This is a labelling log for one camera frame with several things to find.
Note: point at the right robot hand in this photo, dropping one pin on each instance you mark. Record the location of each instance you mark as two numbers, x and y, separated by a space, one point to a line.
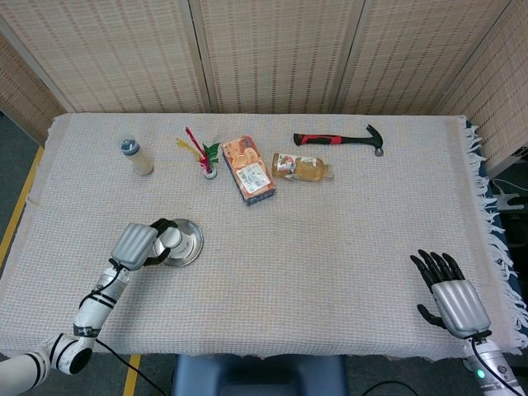
458 303

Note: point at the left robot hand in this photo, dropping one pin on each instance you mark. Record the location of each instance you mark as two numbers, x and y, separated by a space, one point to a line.
134 245

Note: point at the white paper cup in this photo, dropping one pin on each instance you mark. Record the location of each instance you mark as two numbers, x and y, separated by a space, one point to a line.
175 241

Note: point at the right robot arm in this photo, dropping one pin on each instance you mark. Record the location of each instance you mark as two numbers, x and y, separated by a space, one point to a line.
488 367

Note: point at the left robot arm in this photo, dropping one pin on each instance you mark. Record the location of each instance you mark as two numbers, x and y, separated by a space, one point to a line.
82 326

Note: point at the steel plate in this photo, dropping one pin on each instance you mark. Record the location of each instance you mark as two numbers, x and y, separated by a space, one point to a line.
194 243

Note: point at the clear bottle with blue cap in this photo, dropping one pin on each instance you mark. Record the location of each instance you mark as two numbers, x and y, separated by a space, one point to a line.
137 156

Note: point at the colourful feather shuttlecock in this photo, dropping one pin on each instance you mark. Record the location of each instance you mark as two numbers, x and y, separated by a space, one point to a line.
205 154

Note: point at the orange printed carton box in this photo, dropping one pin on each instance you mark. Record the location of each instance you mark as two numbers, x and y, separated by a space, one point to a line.
248 171

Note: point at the white woven fringed tablecloth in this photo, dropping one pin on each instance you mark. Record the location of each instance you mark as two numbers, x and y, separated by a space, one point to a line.
288 255

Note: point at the amber drink bottle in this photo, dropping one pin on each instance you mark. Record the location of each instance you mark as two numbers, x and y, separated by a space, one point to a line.
301 167

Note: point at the red and black claw hammer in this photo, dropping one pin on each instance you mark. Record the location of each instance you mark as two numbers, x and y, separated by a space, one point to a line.
330 139

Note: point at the woven folding screen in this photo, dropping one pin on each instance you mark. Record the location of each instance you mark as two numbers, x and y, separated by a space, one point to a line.
264 53

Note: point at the white bracket on dark stand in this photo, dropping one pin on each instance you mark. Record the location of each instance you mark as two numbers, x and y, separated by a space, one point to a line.
508 200

